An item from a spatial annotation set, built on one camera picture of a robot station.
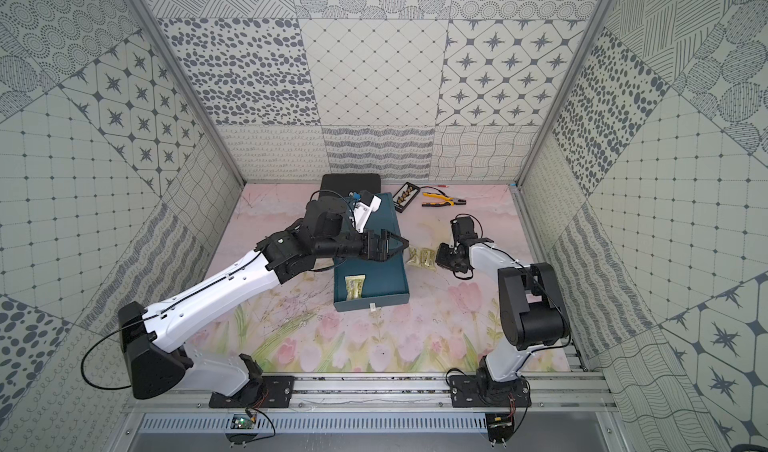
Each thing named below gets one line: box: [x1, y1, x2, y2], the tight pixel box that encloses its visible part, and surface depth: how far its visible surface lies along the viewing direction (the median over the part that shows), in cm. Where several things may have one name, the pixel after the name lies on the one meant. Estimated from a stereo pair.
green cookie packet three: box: [420, 248, 436, 272], surface depth 97 cm
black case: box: [319, 173, 381, 197], surface depth 120 cm
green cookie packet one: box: [345, 274, 366, 301], surface depth 77 cm
